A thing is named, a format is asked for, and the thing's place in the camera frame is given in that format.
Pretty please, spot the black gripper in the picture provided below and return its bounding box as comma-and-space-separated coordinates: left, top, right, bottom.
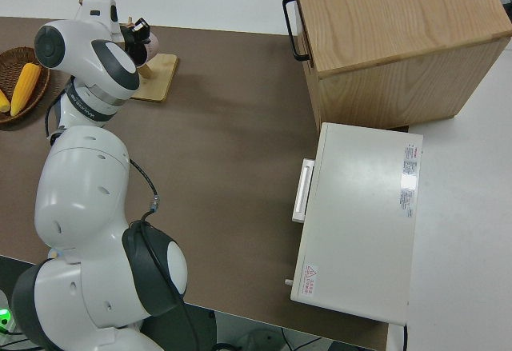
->
121, 18, 151, 67

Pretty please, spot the pink mug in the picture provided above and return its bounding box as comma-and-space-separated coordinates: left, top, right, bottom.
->
138, 30, 160, 67

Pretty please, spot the wooden mug tree stand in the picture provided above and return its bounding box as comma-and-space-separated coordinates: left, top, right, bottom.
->
78, 0, 179, 103

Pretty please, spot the round brown wicker basket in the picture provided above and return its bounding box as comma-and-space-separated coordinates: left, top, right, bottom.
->
0, 46, 51, 126

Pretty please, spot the wooden drawer cabinet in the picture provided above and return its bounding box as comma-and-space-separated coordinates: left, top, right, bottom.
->
290, 0, 512, 135

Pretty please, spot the white toaster oven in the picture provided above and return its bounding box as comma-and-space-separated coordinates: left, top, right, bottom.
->
284, 122, 425, 325

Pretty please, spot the black cabinet handle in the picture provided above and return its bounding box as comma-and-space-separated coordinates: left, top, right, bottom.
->
282, 0, 311, 62

